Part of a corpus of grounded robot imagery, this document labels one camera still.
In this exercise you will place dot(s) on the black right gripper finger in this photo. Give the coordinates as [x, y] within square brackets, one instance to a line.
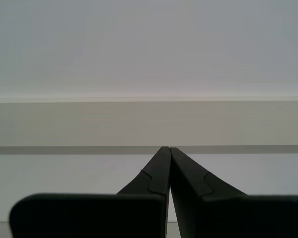
[149, 213]
[213, 215]

